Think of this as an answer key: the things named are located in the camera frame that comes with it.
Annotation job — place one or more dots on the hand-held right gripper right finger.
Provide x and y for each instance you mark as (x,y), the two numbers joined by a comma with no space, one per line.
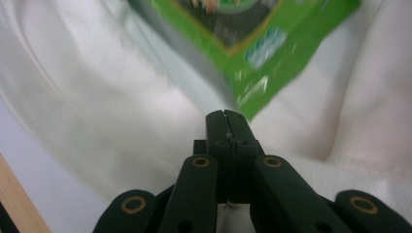
(243,142)

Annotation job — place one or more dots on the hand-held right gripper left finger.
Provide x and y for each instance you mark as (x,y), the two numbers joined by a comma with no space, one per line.
(223,145)

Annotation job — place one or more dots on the green snack packet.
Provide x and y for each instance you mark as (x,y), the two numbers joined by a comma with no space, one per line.
(298,26)

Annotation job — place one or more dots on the white green orange tote bag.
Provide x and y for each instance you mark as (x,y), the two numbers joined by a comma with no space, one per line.
(97,97)

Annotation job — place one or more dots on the white table mat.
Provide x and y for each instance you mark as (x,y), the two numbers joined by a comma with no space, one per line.
(48,194)

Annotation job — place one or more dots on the wooden table board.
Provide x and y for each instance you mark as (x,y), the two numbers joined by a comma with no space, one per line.
(19,200)

